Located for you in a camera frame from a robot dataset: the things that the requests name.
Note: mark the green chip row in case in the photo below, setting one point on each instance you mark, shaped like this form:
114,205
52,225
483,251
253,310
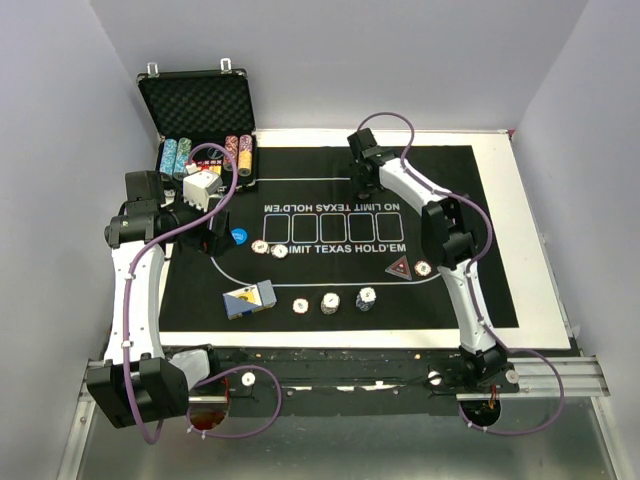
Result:
183,150

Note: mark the blue small blind button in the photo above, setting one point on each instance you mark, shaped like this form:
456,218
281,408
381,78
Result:
239,235

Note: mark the red chip row in case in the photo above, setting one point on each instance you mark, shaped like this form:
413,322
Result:
232,147

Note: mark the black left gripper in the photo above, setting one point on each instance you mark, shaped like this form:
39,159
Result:
217,242

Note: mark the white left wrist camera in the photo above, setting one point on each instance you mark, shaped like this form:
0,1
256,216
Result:
199,187

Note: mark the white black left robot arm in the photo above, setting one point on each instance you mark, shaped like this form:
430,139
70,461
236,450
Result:
137,382

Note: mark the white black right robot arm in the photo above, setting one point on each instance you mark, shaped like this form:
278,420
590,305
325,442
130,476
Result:
449,243

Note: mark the white table board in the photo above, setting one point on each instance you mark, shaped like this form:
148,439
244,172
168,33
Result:
543,325

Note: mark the red 100 poker chip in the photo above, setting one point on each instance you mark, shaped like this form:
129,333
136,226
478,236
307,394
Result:
260,247

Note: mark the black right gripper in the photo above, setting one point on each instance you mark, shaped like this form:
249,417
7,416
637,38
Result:
365,189

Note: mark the red triangular dealer button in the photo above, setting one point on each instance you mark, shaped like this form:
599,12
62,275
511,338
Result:
400,268

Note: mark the blue poker chip stack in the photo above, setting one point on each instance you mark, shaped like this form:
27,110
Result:
365,299

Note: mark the card deck in case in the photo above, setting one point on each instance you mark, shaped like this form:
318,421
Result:
210,159

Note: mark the aluminium rail frame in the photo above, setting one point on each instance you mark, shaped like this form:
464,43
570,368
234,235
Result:
554,427

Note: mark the orange chip row in case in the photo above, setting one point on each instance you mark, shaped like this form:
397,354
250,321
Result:
245,155

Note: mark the grey poker chip stack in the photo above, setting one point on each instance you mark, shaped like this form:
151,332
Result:
330,303

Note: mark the red poker chip stack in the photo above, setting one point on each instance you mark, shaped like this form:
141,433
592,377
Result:
300,306

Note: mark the blue chip row in case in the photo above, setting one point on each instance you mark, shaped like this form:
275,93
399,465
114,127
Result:
168,158

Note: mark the grey 1 poker chip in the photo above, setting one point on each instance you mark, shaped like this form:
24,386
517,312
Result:
279,251

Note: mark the black aluminium poker case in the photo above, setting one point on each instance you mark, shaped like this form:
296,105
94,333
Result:
203,106

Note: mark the blue playing card box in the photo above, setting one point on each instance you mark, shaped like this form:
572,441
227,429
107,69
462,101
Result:
249,299

